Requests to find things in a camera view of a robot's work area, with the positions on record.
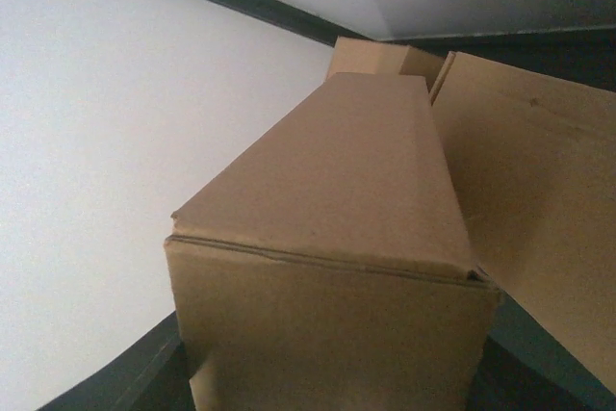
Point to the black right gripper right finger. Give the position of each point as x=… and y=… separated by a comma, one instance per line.
x=504, y=383

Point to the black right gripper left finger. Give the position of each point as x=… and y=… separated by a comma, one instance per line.
x=152, y=374

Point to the folded cardboard box front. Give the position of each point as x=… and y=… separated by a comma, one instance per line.
x=532, y=160

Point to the cardboard box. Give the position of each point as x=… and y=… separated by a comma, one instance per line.
x=372, y=57
x=532, y=160
x=328, y=267

